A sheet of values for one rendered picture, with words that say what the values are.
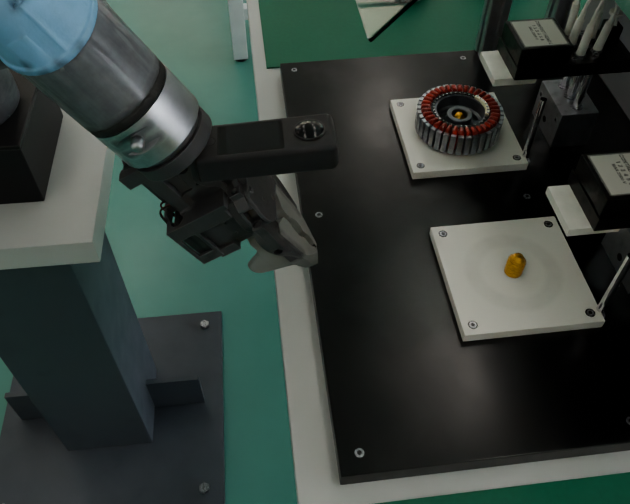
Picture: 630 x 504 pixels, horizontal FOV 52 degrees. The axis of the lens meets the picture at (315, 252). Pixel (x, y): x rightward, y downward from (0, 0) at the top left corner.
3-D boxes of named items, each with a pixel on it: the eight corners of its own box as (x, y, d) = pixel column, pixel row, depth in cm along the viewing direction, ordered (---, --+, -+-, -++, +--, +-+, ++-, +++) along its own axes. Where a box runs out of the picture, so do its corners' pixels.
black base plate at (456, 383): (340, 485, 60) (340, 476, 58) (280, 75, 100) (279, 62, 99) (817, 428, 63) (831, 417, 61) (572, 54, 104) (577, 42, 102)
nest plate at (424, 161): (412, 179, 82) (413, 172, 81) (389, 106, 92) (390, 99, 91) (526, 170, 83) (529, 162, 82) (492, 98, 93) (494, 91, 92)
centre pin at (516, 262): (507, 279, 71) (512, 263, 69) (501, 265, 72) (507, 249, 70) (524, 277, 71) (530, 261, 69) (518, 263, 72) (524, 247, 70)
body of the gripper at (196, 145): (208, 209, 64) (121, 132, 56) (281, 172, 61) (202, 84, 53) (208, 270, 59) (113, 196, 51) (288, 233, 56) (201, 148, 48)
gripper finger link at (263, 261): (276, 278, 68) (223, 231, 61) (325, 256, 66) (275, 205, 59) (278, 302, 66) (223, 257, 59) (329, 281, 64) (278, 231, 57)
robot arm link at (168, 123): (169, 45, 50) (164, 113, 44) (206, 86, 53) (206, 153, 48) (95, 91, 52) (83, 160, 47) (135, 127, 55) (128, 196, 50)
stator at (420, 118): (430, 163, 82) (434, 141, 80) (403, 109, 89) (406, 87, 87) (512, 150, 84) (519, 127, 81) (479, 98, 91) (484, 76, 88)
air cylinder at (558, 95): (549, 148, 86) (561, 114, 82) (530, 112, 91) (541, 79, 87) (586, 145, 87) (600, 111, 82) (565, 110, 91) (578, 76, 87)
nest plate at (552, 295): (462, 342, 67) (464, 335, 66) (428, 233, 76) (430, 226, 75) (602, 327, 68) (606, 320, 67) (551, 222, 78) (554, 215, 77)
